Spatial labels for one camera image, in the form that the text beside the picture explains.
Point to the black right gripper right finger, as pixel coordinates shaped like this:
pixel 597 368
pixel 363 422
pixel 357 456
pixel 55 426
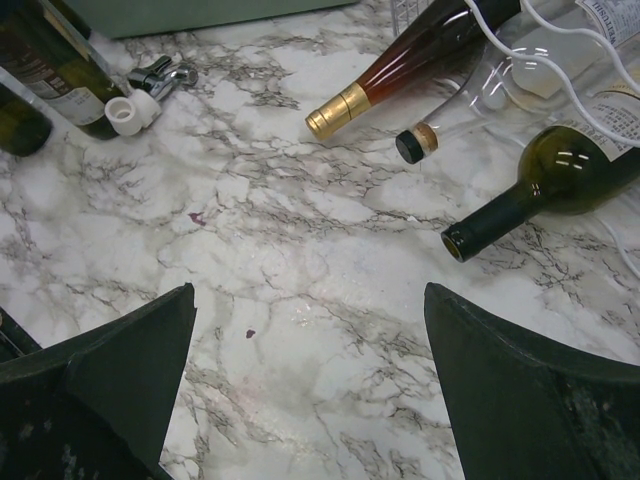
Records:
pixel 524 406

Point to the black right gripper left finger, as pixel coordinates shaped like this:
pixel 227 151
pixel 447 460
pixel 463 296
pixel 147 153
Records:
pixel 98 405

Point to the green bottle cream label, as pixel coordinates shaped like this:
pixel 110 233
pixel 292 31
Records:
pixel 569 168

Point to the clear bottle black gold cap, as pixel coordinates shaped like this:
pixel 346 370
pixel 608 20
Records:
pixel 507 92

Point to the green bottle silver neck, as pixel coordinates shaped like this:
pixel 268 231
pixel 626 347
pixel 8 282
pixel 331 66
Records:
pixel 39 56

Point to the red wine bottle gold cap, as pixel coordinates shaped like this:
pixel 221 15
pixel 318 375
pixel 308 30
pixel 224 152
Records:
pixel 443 35

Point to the white wire wine rack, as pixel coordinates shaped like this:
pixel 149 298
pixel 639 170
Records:
pixel 611 102

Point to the dark bottle tan label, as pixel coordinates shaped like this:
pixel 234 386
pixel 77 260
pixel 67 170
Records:
pixel 24 129

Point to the white cork stopper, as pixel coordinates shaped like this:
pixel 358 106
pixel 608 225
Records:
pixel 129 115

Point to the silver metal stopper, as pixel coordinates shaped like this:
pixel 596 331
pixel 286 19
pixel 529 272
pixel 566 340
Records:
pixel 162 76

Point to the green plastic toolbox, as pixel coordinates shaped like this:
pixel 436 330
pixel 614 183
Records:
pixel 130 18

